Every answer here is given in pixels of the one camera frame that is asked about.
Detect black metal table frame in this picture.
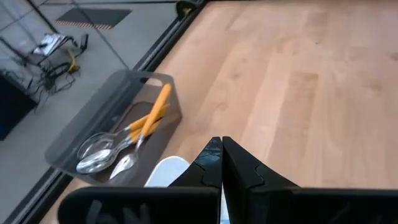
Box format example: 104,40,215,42
2,0,208,224

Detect black power strip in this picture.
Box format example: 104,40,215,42
80,33,90,51

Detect black tripod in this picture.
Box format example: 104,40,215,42
0,0,62,65

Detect white plastic bin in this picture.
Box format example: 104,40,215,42
144,155,230,224

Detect dark grey plastic bin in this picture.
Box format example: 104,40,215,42
44,70,183,186

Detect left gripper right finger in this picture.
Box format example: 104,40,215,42
222,136,398,224

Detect yellow plug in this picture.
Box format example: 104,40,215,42
67,49,79,73

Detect black hazard striped platform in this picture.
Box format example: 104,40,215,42
55,7,133,31

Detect tangled black floor cables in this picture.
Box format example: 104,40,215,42
26,60,80,105

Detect black clamp knob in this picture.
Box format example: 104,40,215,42
175,0,201,18

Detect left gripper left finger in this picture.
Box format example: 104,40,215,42
57,136,223,224

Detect white papers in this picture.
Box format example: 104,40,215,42
32,32,68,57

